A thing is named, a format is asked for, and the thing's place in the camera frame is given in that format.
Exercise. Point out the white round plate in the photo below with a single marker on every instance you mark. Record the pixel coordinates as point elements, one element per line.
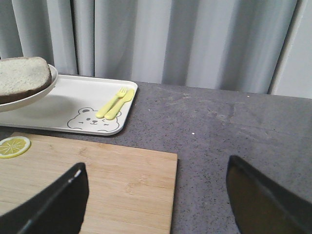
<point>33,98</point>

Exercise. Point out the white bread slice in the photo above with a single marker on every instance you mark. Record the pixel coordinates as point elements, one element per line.
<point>22,77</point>

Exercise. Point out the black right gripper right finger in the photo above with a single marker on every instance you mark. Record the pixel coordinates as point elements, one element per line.
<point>261,206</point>

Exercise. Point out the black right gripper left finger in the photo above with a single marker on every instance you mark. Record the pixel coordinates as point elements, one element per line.
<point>58,209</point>

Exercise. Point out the grey curtain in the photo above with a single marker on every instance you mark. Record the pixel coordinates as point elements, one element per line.
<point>256,46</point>

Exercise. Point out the yellow lemon slice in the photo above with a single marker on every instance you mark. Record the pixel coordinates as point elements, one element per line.
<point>14,146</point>

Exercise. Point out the wooden cutting board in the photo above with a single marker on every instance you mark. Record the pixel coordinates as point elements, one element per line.
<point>131,190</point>

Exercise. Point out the yellow plastic fork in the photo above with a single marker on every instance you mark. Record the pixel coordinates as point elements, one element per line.
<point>120,94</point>

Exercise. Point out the white bear tray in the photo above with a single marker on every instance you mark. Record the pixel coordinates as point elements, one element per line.
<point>71,106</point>

